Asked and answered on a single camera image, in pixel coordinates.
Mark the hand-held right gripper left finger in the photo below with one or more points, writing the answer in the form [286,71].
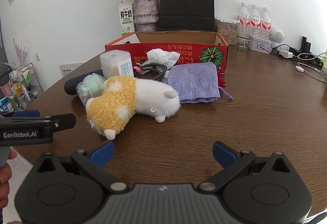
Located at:
[102,153]

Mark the metal rack with toiletries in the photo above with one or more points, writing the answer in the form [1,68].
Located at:
[19,88]

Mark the white plastic jar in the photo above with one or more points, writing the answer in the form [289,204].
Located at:
[115,63]

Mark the white green milk carton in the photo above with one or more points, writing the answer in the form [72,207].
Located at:
[126,19]

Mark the red artificial rose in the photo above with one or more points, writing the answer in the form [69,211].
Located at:
[221,80]

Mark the purple mottled vase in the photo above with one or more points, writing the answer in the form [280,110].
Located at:
[145,11]

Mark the white charger plug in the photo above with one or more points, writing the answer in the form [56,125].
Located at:
[286,54]

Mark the white tissue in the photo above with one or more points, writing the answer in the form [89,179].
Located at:
[163,56]

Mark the clear seed container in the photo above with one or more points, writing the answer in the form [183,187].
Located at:
[226,33]

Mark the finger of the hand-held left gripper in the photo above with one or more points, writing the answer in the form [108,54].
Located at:
[63,123]
[26,113]

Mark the white wall outlet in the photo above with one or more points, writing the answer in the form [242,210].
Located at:
[37,56]

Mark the person's left hand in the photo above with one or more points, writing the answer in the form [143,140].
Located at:
[5,183]

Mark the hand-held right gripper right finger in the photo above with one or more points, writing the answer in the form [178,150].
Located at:
[223,153]

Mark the purple dried grass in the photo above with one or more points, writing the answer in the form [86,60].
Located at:
[21,54]

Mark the red orange cardboard box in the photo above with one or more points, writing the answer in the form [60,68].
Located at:
[178,50]

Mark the clear glass cup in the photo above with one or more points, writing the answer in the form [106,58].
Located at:
[242,42]

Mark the white round speaker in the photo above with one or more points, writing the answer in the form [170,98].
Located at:
[277,34]

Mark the white tin box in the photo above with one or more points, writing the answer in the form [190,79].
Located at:
[259,45]

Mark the yellow white plush toy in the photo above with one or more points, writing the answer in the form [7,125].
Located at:
[153,101]

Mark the black upright device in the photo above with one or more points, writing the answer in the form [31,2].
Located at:
[305,45]

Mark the green mesh bath sponge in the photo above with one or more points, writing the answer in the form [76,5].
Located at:
[90,86]

